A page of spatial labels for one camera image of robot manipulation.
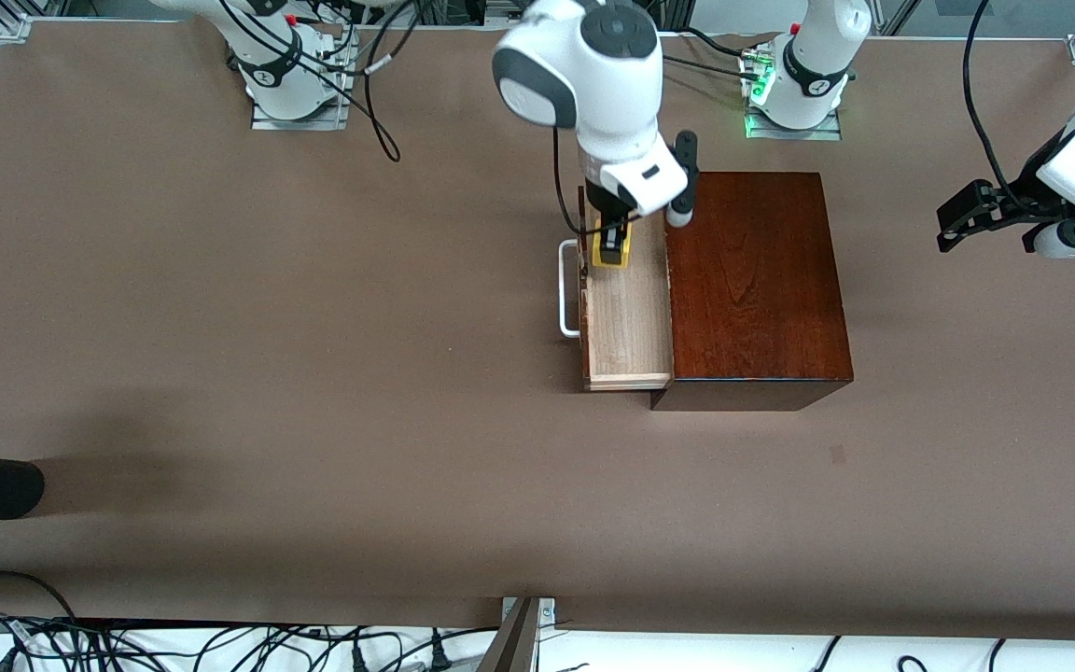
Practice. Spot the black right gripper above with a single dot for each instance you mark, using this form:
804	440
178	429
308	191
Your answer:
607	204

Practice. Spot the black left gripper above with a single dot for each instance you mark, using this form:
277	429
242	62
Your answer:
1020	202

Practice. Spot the yellow block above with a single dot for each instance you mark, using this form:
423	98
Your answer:
597	256

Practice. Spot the light wooden drawer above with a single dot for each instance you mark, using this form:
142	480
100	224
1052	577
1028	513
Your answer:
626	317

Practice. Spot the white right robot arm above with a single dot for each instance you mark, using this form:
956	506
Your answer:
584	84

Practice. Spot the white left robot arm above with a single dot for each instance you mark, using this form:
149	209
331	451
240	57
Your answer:
813	65

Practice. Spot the dark wooden cabinet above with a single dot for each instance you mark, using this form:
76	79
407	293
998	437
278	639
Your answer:
761	280

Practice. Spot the brown table cover sheet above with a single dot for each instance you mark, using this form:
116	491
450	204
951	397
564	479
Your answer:
314	373

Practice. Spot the black power plug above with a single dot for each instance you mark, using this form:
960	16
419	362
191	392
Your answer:
360	661
440	655

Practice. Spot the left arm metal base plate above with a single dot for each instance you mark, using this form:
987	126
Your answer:
827	133

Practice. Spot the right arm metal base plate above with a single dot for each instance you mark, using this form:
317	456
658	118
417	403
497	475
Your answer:
314	123

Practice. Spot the metal corner bracket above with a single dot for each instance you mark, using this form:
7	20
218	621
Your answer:
547	611

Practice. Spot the grey aluminium post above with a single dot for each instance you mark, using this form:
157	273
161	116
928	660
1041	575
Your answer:
514	644

